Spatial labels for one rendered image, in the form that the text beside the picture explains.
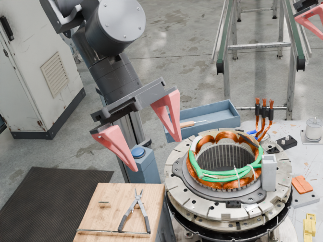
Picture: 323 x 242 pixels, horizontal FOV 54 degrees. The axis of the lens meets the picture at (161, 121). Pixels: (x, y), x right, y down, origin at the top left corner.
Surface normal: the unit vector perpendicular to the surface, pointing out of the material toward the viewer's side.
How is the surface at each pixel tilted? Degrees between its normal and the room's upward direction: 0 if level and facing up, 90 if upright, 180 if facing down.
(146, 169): 90
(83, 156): 0
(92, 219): 0
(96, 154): 0
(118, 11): 59
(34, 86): 90
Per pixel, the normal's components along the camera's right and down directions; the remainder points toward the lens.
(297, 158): -0.17, -0.80
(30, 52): 0.96, 0.00
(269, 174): -0.13, 0.60
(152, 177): 0.83, 0.21
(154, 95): 0.45, -0.10
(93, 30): -0.83, 0.29
